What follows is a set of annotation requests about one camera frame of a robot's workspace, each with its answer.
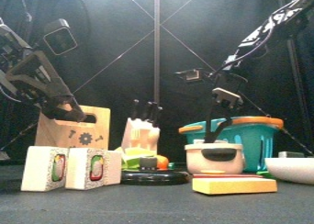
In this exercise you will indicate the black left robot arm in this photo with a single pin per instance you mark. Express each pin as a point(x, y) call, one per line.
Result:
point(10, 41)

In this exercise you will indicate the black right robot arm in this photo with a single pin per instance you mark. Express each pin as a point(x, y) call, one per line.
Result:
point(270, 22)

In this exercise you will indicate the red striped flat toy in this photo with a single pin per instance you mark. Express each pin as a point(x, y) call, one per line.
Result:
point(227, 175)

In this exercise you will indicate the small green toy piece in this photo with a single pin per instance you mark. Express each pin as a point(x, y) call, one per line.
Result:
point(171, 165)

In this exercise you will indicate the orange toy fruit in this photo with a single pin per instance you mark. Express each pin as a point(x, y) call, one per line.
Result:
point(162, 162)

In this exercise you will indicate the white toy knife block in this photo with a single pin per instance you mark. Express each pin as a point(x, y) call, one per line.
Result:
point(141, 134)

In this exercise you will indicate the white carton left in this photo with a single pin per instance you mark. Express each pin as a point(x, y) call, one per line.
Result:
point(40, 169)

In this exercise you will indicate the white carton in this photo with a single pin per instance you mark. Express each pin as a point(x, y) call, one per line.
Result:
point(83, 169)
point(40, 169)

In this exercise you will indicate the grey small box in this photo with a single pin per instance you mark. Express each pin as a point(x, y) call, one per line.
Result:
point(292, 154)

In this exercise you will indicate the yellow toy block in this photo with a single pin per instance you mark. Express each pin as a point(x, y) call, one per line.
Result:
point(234, 185)

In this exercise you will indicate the white carton right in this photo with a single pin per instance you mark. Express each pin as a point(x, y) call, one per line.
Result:
point(83, 169)

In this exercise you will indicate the dark grey toy cube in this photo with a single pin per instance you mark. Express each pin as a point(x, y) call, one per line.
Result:
point(147, 162)

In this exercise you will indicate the white bowl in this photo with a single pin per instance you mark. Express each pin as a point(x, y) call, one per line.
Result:
point(292, 170)

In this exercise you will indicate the green toy lettuce leaf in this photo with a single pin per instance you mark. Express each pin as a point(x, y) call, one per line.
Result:
point(133, 159)

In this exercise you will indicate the black round plate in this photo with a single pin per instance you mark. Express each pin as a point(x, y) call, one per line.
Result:
point(154, 177)

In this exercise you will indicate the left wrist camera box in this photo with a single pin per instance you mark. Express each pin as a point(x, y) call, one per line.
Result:
point(60, 39)

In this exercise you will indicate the vertical metal frame pole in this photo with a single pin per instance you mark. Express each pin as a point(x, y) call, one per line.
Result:
point(157, 47)

